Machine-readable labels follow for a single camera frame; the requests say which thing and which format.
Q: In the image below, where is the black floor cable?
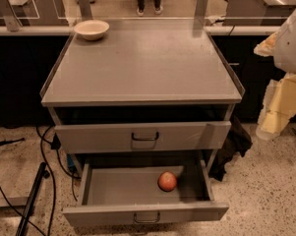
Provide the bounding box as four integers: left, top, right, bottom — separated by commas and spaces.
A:
0, 125, 82, 236

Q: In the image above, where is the red apple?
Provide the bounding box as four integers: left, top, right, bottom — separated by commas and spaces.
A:
157, 171, 177, 192

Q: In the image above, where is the white bowl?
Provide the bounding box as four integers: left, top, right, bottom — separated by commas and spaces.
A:
74, 20, 109, 41

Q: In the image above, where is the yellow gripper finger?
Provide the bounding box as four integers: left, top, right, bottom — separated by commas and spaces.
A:
254, 32, 277, 57
256, 73, 296, 140

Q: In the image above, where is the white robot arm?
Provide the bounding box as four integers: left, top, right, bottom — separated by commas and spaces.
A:
254, 9, 296, 140

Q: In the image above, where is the closed upper grey drawer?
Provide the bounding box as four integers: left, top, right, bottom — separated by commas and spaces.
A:
55, 121, 231, 154

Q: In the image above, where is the grey metal drawer cabinet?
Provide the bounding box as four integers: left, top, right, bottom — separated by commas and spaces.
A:
39, 18, 246, 179

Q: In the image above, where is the open lower grey drawer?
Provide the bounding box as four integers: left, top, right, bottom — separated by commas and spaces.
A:
63, 160, 229, 227

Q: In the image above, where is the far left grey counter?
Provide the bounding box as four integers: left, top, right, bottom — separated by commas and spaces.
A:
0, 0, 68, 26

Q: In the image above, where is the clear acrylic barrier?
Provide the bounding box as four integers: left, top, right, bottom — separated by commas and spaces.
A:
0, 0, 296, 32

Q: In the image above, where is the black bar on floor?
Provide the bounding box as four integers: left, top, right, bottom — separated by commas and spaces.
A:
16, 162, 46, 236

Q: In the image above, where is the black cloth bag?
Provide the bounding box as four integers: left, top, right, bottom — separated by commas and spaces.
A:
209, 116, 253, 181

